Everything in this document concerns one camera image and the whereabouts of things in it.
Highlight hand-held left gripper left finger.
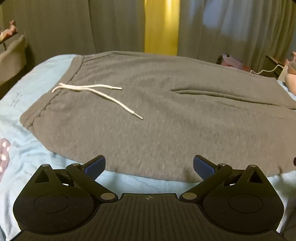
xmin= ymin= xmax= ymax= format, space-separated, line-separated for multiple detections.
xmin=30 ymin=155 xmax=117 ymax=202

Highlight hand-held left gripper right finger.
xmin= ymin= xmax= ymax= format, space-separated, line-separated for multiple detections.
xmin=181 ymin=155 xmax=267 ymax=202

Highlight grey pants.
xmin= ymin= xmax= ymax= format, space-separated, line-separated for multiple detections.
xmin=20 ymin=51 xmax=296 ymax=183

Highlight light blue bed sheet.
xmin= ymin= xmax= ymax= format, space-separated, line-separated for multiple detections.
xmin=0 ymin=54 xmax=296 ymax=234

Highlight pink dotted cloth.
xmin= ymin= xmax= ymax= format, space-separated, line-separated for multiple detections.
xmin=0 ymin=138 xmax=11 ymax=181

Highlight pink and red bag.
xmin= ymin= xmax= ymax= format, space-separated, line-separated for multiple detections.
xmin=216 ymin=54 xmax=251 ymax=71

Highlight brown cabinet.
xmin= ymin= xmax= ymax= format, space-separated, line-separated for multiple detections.
xmin=265 ymin=55 xmax=287 ymax=78

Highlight pink plush toy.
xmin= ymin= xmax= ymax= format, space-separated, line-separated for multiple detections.
xmin=284 ymin=51 xmax=296 ymax=94
xmin=0 ymin=20 xmax=19 ymax=42

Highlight pale grey curtain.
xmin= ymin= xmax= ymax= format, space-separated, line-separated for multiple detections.
xmin=178 ymin=0 xmax=295 ymax=70

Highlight yellow curtain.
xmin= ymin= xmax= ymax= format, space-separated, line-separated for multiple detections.
xmin=143 ymin=0 xmax=180 ymax=55

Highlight white cable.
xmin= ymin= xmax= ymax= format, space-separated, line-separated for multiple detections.
xmin=249 ymin=64 xmax=287 ymax=75

